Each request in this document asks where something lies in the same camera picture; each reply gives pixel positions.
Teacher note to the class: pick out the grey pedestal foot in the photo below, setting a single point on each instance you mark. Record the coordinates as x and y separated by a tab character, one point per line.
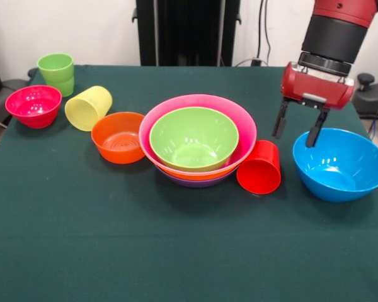
3	100
373	100

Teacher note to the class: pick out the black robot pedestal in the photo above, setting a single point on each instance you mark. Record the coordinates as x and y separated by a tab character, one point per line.
182	31

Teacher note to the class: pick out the small crimson bowl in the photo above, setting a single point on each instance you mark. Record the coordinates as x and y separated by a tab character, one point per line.
33	107

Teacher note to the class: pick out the blue bowl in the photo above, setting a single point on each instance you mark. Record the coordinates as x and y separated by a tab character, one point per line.
340	170

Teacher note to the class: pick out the light green bowl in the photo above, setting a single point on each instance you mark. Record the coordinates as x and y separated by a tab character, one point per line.
193	138

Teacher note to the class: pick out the purple bowl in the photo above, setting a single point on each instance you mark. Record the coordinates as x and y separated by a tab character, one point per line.
193	184

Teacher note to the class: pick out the small orange-red bowl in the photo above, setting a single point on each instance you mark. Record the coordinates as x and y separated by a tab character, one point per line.
119	148

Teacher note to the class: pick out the green cup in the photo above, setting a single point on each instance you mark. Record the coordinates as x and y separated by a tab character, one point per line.
56	72

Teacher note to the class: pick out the large pink bowl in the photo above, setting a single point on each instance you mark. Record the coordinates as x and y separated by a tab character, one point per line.
247	135

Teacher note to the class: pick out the dark green tablecloth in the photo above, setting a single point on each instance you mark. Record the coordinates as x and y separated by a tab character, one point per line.
189	245

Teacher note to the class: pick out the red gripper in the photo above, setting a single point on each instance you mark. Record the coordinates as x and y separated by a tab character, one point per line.
318	89

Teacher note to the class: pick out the large orange bowl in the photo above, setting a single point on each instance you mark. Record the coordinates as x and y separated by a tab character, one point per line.
179	176

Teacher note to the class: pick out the red cup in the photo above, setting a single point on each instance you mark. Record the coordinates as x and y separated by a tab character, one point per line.
260	174

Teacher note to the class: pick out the yellow cup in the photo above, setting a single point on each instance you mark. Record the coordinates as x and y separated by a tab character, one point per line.
88	107

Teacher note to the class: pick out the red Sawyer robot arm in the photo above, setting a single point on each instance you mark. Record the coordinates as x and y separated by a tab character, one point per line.
337	31

